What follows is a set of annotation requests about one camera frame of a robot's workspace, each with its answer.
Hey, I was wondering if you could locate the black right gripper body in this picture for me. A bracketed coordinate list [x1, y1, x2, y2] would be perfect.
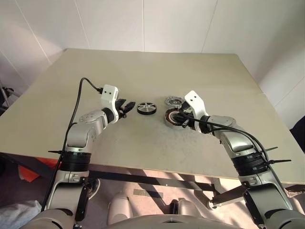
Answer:
[179, 107, 197, 130]

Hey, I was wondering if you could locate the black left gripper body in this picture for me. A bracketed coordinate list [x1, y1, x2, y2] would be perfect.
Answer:
[116, 98, 127, 119]

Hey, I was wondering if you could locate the silver toothed gear ring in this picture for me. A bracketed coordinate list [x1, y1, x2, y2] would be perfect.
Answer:
[163, 95, 184, 107]

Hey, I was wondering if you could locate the black spoked rotor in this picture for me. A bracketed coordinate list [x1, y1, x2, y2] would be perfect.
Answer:
[136, 101, 158, 115]

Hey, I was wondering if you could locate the white round table foot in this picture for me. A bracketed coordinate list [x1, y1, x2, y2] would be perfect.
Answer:
[87, 179, 100, 199]

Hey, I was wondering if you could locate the beige right robot thigh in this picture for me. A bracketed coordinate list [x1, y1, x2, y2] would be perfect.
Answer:
[177, 199, 203, 217]

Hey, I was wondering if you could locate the beige robot thigh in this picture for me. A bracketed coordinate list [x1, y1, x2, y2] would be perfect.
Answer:
[108, 192, 131, 224]
[177, 199, 203, 217]

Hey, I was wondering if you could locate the beige left robot thigh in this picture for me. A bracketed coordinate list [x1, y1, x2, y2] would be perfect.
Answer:
[108, 192, 131, 224]

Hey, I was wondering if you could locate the grey robot torso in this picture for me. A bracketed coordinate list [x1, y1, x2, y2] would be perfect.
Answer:
[104, 214, 208, 229]

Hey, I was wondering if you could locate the dark blue chair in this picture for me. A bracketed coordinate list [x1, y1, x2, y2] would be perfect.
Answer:
[289, 116, 305, 156]

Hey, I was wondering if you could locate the orange floor object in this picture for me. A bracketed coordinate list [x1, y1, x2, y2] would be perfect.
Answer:
[19, 165, 61, 184]

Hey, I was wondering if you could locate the metal tripod stand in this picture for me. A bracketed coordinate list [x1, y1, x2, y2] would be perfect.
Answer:
[0, 81, 15, 115]

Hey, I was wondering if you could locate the grey cloth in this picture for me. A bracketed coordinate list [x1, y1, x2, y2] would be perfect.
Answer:
[0, 199, 42, 229]

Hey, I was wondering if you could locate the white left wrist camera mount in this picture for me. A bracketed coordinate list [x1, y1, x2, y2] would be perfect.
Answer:
[99, 84, 120, 124]

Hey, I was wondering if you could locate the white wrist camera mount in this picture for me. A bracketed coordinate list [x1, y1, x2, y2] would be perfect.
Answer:
[99, 84, 120, 124]
[184, 90, 211, 131]

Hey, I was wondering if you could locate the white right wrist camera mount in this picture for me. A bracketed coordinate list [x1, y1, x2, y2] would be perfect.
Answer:
[184, 90, 211, 131]

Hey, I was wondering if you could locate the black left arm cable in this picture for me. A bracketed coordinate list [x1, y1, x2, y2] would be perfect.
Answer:
[41, 77, 103, 212]

